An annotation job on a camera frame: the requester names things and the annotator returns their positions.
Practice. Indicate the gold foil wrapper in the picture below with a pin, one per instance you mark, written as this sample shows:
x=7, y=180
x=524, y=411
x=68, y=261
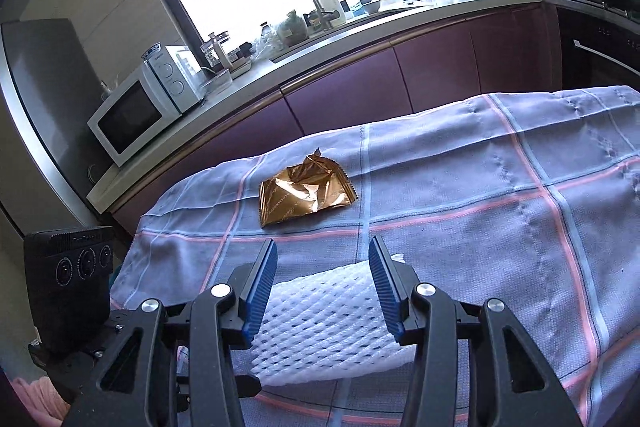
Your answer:
x=300, y=202

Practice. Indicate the checked grey tablecloth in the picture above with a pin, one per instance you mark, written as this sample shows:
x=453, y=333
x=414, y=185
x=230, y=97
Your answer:
x=475, y=207

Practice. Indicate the white foam net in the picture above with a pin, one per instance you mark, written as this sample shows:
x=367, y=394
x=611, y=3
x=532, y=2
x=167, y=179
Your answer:
x=320, y=327

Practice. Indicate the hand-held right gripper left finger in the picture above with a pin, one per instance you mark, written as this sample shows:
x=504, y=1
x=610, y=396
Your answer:
x=260, y=292

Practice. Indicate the black built-in oven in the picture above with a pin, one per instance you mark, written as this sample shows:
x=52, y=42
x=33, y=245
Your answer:
x=600, y=52

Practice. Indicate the white soap bottle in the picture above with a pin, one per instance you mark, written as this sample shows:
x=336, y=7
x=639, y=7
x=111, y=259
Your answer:
x=331, y=4

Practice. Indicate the grey refrigerator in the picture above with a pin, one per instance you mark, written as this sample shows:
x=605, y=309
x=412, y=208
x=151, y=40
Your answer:
x=50, y=97

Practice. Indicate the white microwave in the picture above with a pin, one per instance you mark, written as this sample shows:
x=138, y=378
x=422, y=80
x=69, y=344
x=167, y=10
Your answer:
x=130, y=117

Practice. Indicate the glass baking dish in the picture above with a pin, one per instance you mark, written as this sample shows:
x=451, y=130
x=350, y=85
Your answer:
x=219, y=81

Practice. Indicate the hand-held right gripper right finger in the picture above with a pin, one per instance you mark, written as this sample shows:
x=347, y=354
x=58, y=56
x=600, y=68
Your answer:
x=387, y=297

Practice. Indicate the glass french press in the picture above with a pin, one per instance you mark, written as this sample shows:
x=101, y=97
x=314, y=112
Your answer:
x=216, y=49

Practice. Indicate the plastic bag of greens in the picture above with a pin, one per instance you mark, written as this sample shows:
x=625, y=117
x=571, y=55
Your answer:
x=280, y=34

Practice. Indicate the purple base cabinet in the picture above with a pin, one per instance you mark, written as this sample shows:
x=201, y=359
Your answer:
x=350, y=97

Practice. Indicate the person's left forearm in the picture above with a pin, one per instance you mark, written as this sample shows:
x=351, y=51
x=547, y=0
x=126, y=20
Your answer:
x=40, y=399

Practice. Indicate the blue and white bowl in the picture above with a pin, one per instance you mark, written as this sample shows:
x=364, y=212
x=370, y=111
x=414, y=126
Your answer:
x=152, y=52

